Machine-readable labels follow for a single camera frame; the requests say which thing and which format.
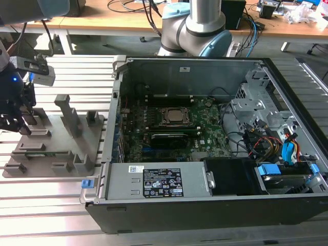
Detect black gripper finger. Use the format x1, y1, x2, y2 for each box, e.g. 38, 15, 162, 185
20, 114, 33, 136
0, 112, 21, 134

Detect green RAM stick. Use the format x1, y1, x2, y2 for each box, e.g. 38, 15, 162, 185
24, 151, 70, 157

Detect black RAM slot bank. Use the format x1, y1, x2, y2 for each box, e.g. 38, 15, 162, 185
145, 122, 201, 136
145, 93, 195, 107

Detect grey parts rack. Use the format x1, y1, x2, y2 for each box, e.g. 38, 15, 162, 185
2, 94, 107, 179

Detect large black device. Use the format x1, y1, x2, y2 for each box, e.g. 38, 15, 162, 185
68, 0, 87, 17

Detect grey power supply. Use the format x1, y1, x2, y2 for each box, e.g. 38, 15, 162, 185
104, 161, 214, 203

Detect wooden desk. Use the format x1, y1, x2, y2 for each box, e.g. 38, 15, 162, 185
0, 0, 328, 36

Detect black expansion card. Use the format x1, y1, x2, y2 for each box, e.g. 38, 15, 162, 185
150, 132, 188, 150

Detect silver CPU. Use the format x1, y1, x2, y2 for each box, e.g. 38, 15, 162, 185
165, 109, 188, 122

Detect metal socket cover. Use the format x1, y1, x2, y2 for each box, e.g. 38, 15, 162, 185
158, 107, 193, 126

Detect CPU socket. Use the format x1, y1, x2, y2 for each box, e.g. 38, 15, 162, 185
156, 105, 195, 127

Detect black open PC case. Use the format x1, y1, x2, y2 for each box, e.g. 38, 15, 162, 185
79, 55, 328, 234

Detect green motherboard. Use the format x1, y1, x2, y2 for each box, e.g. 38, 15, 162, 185
120, 97, 239, 163

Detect black fan shroud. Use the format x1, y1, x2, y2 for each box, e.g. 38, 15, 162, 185
203, 157, 269, 197

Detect metal drive cage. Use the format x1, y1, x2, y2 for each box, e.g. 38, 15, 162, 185
230, 69, 308, 144

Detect tall black box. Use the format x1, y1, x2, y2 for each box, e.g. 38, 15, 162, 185
221, 0, 247, 30

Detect hard disk in blue carrier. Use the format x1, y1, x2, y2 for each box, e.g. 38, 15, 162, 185
253, 161, 320, 195

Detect small black box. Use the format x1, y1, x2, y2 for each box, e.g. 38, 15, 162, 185
258, 4, 279, 19

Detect crumpled clear plastic bags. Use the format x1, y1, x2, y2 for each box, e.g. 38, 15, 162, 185
284, 1, 328, 29

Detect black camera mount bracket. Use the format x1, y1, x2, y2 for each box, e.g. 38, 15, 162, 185
9, 55, 51, 75

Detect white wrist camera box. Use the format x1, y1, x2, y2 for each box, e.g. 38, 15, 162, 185
32, 66, 56, 87

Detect thin black cable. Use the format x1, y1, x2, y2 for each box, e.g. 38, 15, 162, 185
211, 87, 248, 156

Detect red yellow wire bundle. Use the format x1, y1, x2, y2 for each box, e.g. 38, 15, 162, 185
245, 135, 284, 161

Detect blue flat data cable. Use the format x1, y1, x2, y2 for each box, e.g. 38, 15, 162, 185
281, 129, 302, 165

